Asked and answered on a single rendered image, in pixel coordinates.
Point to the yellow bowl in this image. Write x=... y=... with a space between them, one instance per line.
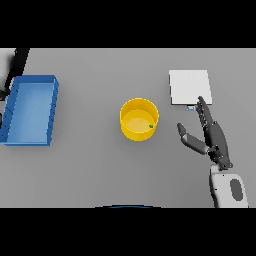
x=139 y=119

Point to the flat pale square scale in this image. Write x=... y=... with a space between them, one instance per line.
x=190 y=87

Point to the green nut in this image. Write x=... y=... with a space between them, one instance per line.
x=151 y=126

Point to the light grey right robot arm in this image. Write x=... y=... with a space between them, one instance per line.
x=226 y=190

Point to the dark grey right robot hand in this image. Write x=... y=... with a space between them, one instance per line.
x=216 y=137

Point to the blue tray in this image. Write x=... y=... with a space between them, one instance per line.
x=30 y=110

